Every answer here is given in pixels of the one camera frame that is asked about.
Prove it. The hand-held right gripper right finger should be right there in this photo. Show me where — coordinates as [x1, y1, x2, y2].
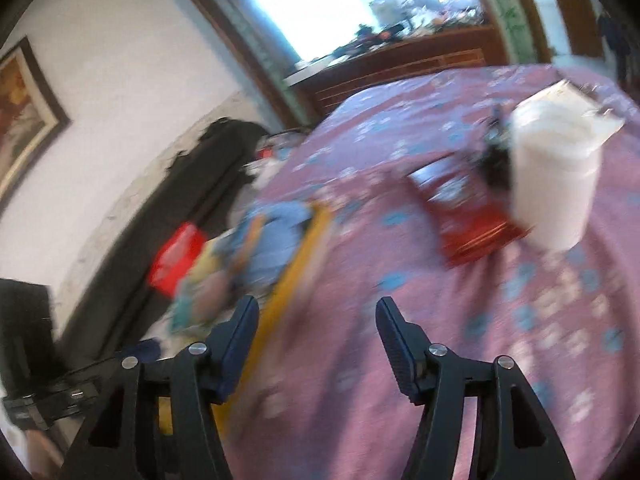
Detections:
[375, 296, 576, 480]

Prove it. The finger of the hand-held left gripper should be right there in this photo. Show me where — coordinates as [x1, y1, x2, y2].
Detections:
[52, 357, 126, 418]

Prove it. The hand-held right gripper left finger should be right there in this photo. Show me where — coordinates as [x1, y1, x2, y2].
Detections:
[57, 296, 261, 480]

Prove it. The blue towel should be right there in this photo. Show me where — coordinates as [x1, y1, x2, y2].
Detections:
[227, 201, 313, 288]

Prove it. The yellow-rimmed fabric storage box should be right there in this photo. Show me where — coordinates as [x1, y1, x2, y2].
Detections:
[160, 201, 335, 436]

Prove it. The person's left forearm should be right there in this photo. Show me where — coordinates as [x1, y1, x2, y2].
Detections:
[22, 427, 68, 478]

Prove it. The dark blue cloth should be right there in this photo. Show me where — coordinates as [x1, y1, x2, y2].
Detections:
[120, 339, 162, 363]

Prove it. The purple floral tablecloth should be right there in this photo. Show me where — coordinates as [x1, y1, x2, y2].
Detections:
[220, 62, 640, 480]

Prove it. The red plastic bin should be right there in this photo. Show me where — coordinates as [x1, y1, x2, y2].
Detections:
[147, 222, 207, 293]

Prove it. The red packet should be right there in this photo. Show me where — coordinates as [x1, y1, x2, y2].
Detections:
[405, 157, 531, 268]

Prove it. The long black bag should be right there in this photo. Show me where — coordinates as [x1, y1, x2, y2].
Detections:
[60, 117, 271, 361]

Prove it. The dark small object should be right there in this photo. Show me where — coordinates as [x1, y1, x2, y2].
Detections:
[477, 105, 516, 196]

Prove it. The framed painting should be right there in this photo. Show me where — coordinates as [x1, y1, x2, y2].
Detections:
[0, 37, 71, 216]

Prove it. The white plastic jar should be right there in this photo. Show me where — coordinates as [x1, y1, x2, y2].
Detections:
[507, 92, 603, 253]

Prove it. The wooden cabinet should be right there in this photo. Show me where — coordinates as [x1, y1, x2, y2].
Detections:
[295, 25, 508, 121]

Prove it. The white notebook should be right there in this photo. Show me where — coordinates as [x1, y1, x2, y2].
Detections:
[530, 79, 626, 146]

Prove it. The wood-framed mirror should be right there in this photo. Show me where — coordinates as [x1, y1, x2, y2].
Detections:
[150, 0, 556, 126]

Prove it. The wooden door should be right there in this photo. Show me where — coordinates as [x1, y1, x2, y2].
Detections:
[540, 0, 601, 58]

